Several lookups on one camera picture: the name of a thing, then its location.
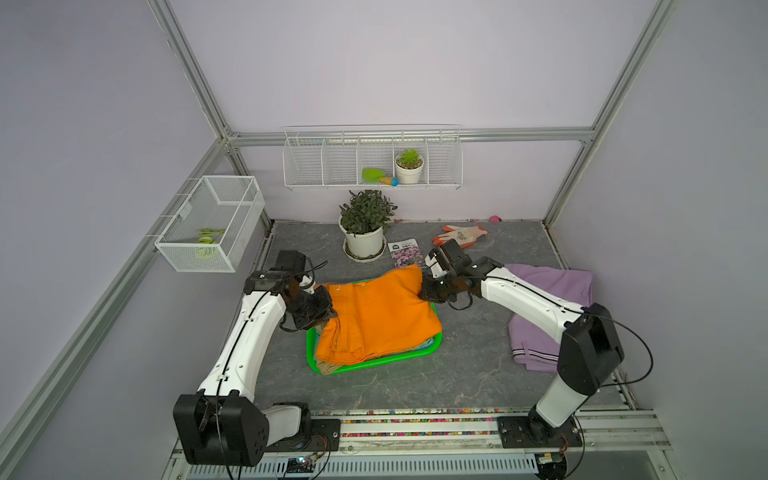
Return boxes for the purple folded garment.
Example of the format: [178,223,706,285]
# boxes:
[503,263,595,374]

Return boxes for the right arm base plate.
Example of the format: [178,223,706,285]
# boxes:
[497,415,584,450]

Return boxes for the green toy on shelf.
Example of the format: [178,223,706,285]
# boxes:
[362,168,399,187]

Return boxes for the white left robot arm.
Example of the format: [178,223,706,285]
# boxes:
[173,250,337,469]

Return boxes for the green plastic basket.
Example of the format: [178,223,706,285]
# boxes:
[305,277,444,376]

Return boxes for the orange pants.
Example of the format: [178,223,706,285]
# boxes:
[314,264,443,366]

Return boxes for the teal pants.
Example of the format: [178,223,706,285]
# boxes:
[409,337,434,352]

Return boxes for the small potted succulent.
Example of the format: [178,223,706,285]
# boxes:
[395,149,424,185]

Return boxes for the white wire side basket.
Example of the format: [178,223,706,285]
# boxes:
[154,175,265,273]

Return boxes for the aluminium corner frame post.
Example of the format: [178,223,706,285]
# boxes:
[542,0,678,233]

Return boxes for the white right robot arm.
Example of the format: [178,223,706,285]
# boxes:
[419,240,625,447]

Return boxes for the khaki pants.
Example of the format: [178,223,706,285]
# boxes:
[314,320,350,375]

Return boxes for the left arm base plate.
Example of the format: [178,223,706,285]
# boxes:
[266,418,341,453]

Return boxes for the red and white work glove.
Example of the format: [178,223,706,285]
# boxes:
[432,225,489,248]

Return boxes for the white wire wall shelf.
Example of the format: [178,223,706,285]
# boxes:
[282,126,464,189]

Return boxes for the green item in side basket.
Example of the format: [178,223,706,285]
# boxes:
[195,228,226,259]

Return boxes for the flower seed packet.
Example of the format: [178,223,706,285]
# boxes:
[388,239,424,268]

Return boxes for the large potted green plant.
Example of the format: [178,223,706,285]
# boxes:
[339,189,397,262]

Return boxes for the aluminium front rail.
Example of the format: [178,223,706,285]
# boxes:
[162,408,686,479]

